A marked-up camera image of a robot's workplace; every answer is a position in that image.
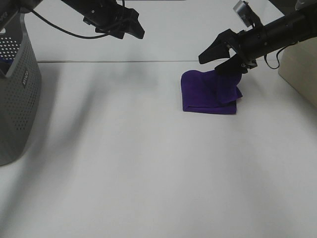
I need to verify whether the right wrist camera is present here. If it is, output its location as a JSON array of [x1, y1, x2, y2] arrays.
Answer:
[[233, 0, 263, 28]]

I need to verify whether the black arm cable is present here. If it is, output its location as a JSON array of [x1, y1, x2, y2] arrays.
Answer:
[[264, 42, 298, 70], [32, 0, 132, 39]]

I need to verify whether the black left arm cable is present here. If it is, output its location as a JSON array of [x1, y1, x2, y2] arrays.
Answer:
[[32, 0, 132, 39]]

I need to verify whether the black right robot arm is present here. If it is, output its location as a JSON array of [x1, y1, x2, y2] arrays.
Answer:
[[199, 0, 317, 74]]

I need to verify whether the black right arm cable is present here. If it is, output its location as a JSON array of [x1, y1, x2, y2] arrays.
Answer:
[[264, 42, 298, 70]]

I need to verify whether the purple towel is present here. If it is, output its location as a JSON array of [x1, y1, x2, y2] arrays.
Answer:
[[180, 70, 242, 115]]

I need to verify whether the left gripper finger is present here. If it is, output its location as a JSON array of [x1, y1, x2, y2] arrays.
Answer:
[[95, 23, 125, 39], [122, 8, 145, 39]]

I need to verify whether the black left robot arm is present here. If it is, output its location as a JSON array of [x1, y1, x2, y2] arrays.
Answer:
[[0, 0, 145, 40]]

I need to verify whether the grey perforated laundry basket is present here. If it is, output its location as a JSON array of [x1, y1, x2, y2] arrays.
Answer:
[[0, 14, 42, 166]]

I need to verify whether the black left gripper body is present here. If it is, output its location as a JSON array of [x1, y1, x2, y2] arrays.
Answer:
[[83, 0, 130, 34]]

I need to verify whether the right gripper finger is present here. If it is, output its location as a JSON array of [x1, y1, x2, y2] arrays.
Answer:
[[214, 54, 244, 75], [198, 38, 230, 64]]

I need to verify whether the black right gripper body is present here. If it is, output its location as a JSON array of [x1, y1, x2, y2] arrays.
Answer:
[[218, 28, 267, 71]]

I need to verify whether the beige bin with grey rim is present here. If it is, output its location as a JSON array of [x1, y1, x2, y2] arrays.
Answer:
[[278, 38, 317, 107]]

